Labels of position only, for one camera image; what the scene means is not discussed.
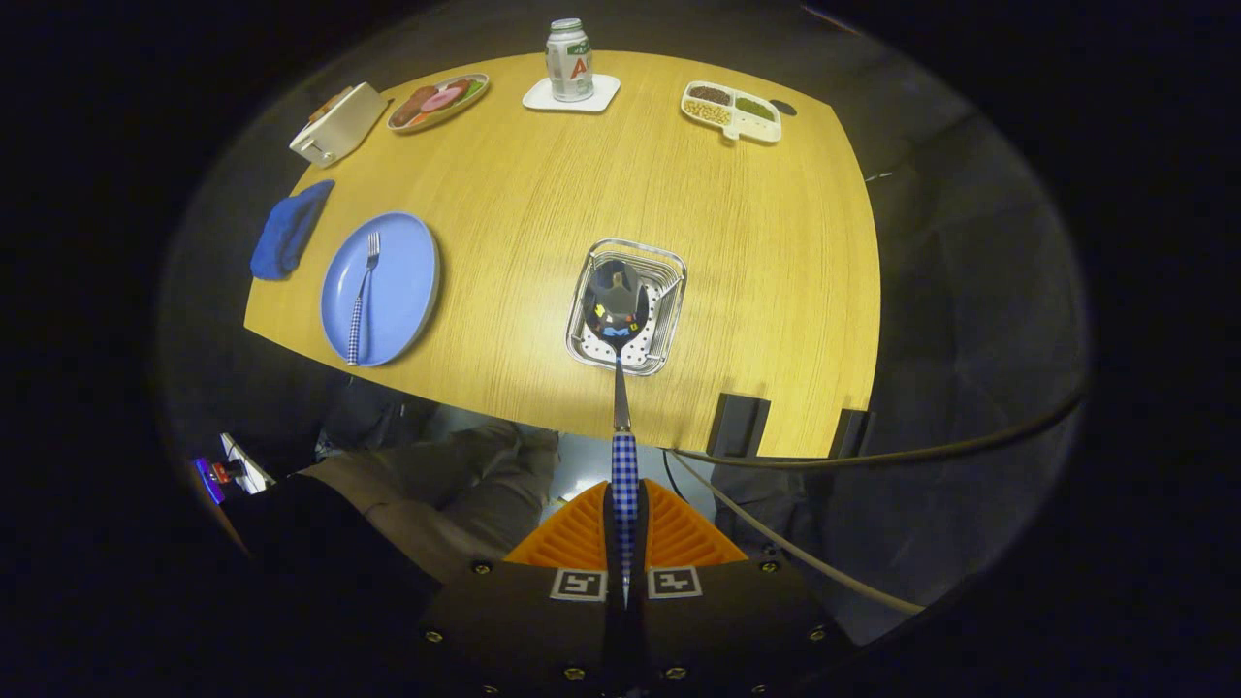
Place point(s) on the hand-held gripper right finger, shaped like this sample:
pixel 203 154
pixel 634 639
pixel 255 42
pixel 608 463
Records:
pixel 727 630

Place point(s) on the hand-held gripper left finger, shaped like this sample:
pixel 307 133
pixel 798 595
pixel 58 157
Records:
pixel 524 630

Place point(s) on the person's legs in beige trousers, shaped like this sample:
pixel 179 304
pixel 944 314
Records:
pixel 436 485

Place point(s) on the lit display screen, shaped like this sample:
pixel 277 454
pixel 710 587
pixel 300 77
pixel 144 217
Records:
pixel 238 465

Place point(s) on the blue round plate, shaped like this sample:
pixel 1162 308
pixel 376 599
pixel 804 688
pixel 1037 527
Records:
pixel 402 281

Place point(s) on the blue folded cloth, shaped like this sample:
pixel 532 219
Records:
pixel 286 233

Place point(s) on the white divided snack tray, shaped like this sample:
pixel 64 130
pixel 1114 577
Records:
pixel 742 124

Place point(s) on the white toaster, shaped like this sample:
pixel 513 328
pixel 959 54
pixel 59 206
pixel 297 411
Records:
pixel 339 134

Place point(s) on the oval plate with food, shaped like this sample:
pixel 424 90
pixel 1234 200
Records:
pixel 436 102

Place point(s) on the white square coaster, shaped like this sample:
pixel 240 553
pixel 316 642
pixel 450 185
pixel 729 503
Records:
pixel 603 92

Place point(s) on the toasted bread slice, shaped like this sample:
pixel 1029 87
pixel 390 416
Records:
pixel 322 109
pixel 339 96

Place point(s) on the white and green drink bottle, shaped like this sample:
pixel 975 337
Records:
pixel 569 63

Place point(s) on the black table bracket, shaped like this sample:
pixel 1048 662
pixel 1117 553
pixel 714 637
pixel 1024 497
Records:
pixel 850 433
pixel 737 425

